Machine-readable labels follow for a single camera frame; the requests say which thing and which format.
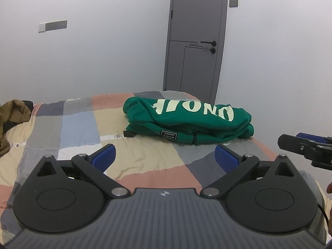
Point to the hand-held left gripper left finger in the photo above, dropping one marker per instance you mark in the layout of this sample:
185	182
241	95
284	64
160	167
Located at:
105	157

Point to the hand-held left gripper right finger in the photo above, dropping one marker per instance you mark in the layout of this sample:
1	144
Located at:
227	158

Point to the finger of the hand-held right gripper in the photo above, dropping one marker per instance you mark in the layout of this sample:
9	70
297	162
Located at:
310	136
293	145

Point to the green hoodie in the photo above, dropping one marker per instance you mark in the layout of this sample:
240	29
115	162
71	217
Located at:
197	124

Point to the patchwork bed blanket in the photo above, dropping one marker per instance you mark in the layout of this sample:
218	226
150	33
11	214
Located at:
77	127

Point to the black garment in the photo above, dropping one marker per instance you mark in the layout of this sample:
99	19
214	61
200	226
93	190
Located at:
9	127

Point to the olive brown jacket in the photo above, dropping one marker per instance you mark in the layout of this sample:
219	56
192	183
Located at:
14	111

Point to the black door lock knob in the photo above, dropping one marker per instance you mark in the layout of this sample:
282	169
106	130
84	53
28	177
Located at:
212	50

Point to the grey door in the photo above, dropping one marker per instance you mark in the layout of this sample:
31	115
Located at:
197	18

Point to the long grey wall socket panel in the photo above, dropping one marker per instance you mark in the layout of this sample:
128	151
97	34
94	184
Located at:
53	26

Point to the square grey wall switch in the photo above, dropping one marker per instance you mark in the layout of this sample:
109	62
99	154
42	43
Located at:
233	1

